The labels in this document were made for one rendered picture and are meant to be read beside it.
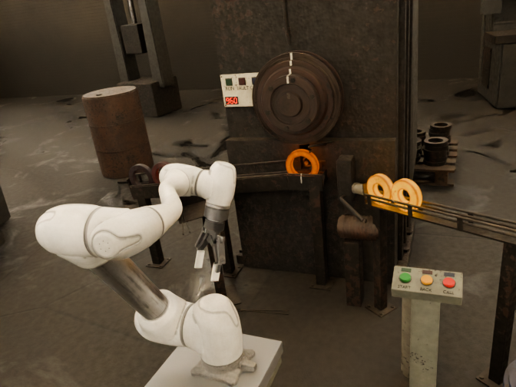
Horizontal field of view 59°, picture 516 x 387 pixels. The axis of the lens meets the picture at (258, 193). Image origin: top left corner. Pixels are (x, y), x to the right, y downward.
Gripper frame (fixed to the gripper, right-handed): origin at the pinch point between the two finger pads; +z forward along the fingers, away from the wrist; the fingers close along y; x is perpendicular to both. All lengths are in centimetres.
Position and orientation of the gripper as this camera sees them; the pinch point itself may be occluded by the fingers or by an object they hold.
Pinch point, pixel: (206, 271)
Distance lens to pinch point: 174.5
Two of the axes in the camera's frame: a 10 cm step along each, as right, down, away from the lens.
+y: -5.4, -2.2, 8.1
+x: -8.2, -0.7, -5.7
